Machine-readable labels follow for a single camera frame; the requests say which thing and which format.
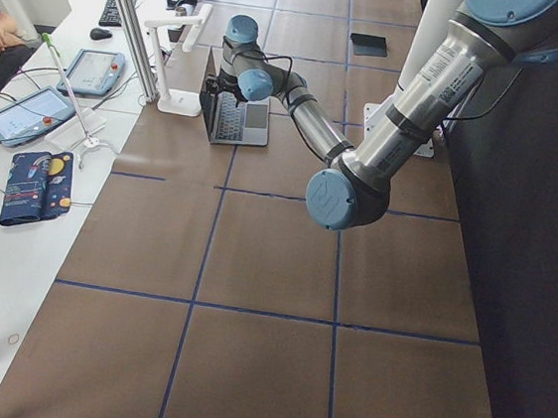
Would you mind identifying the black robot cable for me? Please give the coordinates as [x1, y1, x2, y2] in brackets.
[228, 47, 296, 101]

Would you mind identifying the teach pendant tablet near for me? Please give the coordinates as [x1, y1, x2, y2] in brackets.
[0, 86, 75, 147]

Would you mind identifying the black keyboard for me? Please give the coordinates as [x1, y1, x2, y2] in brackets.
[97, 0, 140, 31]

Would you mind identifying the black mouse pad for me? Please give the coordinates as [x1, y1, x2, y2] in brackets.
[349, 32, 387, 59]

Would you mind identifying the teach pendant tablet far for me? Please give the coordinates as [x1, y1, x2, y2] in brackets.
[65, 49, 125, 97]

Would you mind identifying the aluminium frame post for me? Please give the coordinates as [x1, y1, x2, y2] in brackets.
[115, 0, 158, 103]

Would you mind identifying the teach pendant tablet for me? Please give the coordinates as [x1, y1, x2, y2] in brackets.
[65, 49, 125, 97]
[0, 86, 75, 147]

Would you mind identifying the white stick stand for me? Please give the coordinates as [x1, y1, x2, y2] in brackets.
[42, 33, 118, 170]

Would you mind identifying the space pattern pouch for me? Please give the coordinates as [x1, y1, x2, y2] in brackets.
[0, 151, 74, 226]

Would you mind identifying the person forearm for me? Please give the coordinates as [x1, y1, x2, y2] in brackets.
[0, 11, 38, 52]

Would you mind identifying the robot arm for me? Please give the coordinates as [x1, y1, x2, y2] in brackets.
[199, 14, 354, 167]
[293, 0, 558, 230]

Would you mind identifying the grey laptop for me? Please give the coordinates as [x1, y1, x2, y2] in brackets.
[199, 50, 269, 147]

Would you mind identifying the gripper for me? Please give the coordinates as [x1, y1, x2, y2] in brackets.
[203, 73, 220, 95]

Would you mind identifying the black desk mouse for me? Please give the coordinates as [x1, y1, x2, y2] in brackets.
[89, 27, 113, 41]

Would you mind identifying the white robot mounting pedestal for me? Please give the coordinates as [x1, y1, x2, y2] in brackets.
[358, 0, 457, 160]

